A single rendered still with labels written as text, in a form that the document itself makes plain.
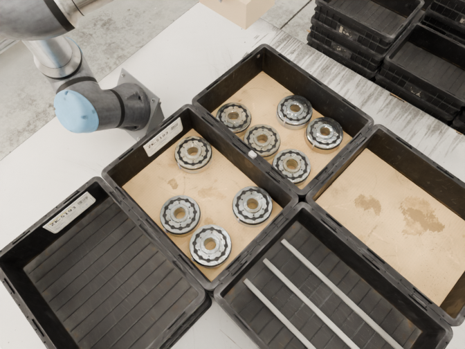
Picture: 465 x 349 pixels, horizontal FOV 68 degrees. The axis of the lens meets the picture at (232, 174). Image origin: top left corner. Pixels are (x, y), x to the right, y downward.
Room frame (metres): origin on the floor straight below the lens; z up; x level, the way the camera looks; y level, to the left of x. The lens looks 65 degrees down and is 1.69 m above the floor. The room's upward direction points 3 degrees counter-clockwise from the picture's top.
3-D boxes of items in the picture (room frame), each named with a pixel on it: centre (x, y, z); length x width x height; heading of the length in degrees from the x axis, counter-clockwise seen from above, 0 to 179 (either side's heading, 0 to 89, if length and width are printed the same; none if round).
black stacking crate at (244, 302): (0.03, -0.18, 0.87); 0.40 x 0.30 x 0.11; 42
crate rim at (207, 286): (0.33, 0.09, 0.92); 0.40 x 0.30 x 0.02; 42
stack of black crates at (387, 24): (1.34, -0.66, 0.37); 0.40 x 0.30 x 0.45; 47
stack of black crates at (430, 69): (1.07, -0.96, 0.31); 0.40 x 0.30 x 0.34; 47
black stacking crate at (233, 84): (0.53, -0.14, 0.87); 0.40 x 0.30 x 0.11; 42
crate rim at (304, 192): (0.53, -0.14, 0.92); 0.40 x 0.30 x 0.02; 42
